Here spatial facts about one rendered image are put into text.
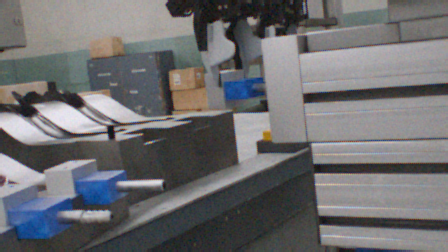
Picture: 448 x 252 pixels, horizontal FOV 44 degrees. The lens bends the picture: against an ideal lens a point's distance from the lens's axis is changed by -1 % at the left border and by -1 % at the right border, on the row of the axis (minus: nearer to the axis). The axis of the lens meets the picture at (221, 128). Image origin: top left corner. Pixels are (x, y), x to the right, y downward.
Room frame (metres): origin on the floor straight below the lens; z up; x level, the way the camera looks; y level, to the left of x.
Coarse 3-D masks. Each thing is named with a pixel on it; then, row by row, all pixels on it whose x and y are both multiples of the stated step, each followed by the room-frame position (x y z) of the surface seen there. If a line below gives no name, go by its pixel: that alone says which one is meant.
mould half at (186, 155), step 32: (96, 96) 1.10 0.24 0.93; (0, 128) 0.89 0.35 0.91; (32, 128) 0.91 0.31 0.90; (64, 128) 0.94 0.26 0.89; (96, 128) 0.95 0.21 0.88; (128, 128) 0.84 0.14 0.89; (192, 128) 0.84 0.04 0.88; (224, 128) 0.91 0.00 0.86; (32, 160) 0.84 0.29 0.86; (64, 160) 0.80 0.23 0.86; (96, 160) 0.75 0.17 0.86; (128, 160) 0.73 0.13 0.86; (160, 160) 0.78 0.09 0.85; (192, 160) 0.84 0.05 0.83; (224, 160) 0.90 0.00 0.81; (160, 192) 0.77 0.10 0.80
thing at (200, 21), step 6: (198, 0) 0.81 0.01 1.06; (198, 6) 0.81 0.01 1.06; (198, 12) 0.81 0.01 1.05; (204, 12) 0.81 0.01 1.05; (198, 18) 0.81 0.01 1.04; (204, 18) 0.81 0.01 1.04; (210, 18) 0.82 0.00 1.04; (198, 24) 0.81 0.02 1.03; (204, 24) 0.81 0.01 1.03; (198, 30) 0.81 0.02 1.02; (204, 30) 0.81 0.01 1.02; (198, 36) 0.81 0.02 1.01; (204, 36) 0.81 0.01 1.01; (198, 42) 0.81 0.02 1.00; (204, 42) 0.81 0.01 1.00; (198, 48) 0.82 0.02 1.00; (204, 48) 0.81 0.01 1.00
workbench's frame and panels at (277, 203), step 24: (288, 168) 0.92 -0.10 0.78; (216, 192) 0.77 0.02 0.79; (240, 192) 0.81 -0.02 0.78; (264, 192) 0.95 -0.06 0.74; (288, 192) 1.01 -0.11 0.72; (312, 192) 1.08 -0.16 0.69; (168, 216) 0.69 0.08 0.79; (192, 216) 0.72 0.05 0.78; (216, 216) 0.84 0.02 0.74; (240, 216) 0.88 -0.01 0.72; (264, 216) 0.94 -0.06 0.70; (288, 216) 1.00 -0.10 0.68; (312, 216) 1.10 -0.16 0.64; (120, 240) 0.62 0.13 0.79; (144, 240) 0.65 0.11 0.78; (168, 240) 0.75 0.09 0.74; (192, 240) 0.79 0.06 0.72; (216, 240) 0.83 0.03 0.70; (240, 240) 0.88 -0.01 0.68; (264, 240) 0.95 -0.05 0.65; (288, 240) 1.02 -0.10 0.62; (312, 240) 1.09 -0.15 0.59
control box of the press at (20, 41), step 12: (0, 0) 1.59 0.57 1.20; (12, 0) 1.62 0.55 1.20; (0, 12) 1.59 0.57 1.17; (12, 12) 1.62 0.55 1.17; (0, 24) 1.58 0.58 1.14; (12, 24) 1.61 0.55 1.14; (0, 36) 1.58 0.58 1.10; (12, 36) 1.61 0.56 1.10; (24, 36) 1.64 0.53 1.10; (0, 48) 1.58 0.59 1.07; (12, 48) 1.62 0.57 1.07
